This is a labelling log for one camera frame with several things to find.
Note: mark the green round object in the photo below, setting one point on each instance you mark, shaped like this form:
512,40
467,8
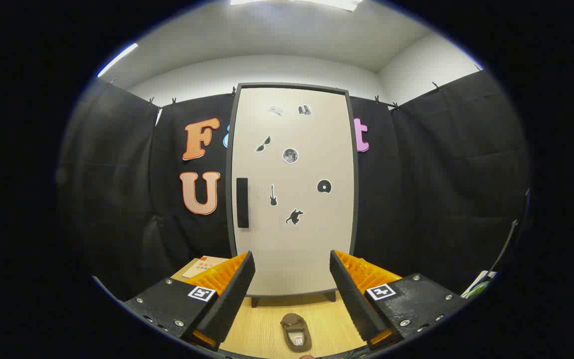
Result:
477,291

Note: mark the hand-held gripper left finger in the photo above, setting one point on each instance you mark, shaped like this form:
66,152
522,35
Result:
232,299

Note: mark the brown fuzzy shoe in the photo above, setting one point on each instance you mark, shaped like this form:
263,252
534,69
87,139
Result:
292,321

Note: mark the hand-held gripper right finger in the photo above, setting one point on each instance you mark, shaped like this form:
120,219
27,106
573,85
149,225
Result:
354,299

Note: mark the wide ceiling light panel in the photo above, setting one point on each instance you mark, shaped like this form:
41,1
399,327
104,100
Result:
327,4

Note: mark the black backdrop cloth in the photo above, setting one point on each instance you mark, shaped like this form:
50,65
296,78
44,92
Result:
416,199

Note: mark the white flat panel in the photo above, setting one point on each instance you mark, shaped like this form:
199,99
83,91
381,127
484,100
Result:
481,276

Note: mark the grey shoe cabinet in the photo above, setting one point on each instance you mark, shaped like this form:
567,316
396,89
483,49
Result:
355,199

